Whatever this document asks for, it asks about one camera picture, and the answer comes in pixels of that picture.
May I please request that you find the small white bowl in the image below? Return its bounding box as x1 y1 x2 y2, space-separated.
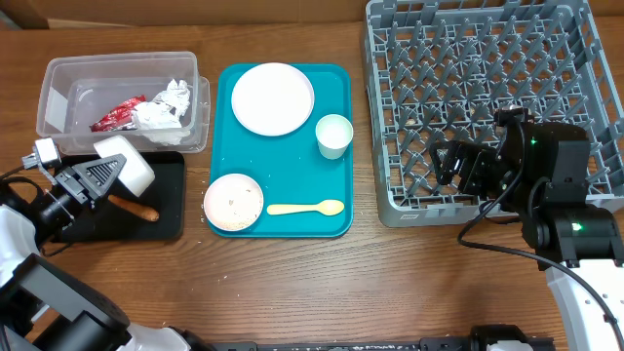
94 136 155 197

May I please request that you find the red snack wrapper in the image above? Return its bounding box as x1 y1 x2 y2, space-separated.
90 95 146 133

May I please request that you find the white napkin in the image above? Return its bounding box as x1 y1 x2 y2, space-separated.
132 79 191 145

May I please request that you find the white paper cup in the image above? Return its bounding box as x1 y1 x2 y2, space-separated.
315 114 353 160

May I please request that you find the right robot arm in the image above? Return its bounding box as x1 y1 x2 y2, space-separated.
429 122 623 350

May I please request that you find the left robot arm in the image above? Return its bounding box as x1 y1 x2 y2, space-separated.
1 153 212 351

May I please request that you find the grey dishwasher rack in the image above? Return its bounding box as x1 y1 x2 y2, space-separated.
363 0 623 227

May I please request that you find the black plastic tray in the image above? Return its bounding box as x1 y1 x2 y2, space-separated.
52 151 186 243

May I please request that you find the clear plastic bin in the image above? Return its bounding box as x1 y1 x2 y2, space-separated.
36 52 211 155

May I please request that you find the yellow plastic spoon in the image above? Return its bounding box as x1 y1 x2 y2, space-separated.
267 199 345 216

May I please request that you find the pink bowl with crumbs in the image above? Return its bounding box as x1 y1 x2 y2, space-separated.
203 174 264 232

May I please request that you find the teal serving tray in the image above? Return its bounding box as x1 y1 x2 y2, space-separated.
211 63 354 239

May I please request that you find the large white plate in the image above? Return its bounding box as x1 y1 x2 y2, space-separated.
231 62 315 137

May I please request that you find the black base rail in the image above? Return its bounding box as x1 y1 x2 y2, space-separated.
194 324 557 351

